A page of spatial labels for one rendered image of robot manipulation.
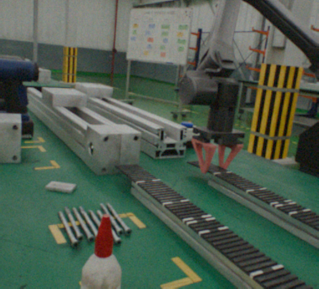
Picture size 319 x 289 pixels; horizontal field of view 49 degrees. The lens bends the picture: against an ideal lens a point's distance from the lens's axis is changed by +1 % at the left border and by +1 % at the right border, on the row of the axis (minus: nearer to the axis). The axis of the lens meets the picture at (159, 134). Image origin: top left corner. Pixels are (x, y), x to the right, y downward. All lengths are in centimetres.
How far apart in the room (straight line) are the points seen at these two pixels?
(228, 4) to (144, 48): 607
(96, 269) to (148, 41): 669
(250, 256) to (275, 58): 390
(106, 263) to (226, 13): 75
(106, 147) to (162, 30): 607
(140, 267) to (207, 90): 38
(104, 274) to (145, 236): 21
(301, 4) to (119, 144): 356
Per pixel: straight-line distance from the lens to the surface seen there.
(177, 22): 660
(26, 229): 57
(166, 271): 48
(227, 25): 92
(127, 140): 78
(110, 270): 35
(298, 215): 64
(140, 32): 714
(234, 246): 49
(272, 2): 116
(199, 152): 78
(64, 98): 115
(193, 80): 71
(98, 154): 77
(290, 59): 411
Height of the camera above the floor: 104
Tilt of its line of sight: 12 degrees down
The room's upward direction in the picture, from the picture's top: 6 degrees clockwise
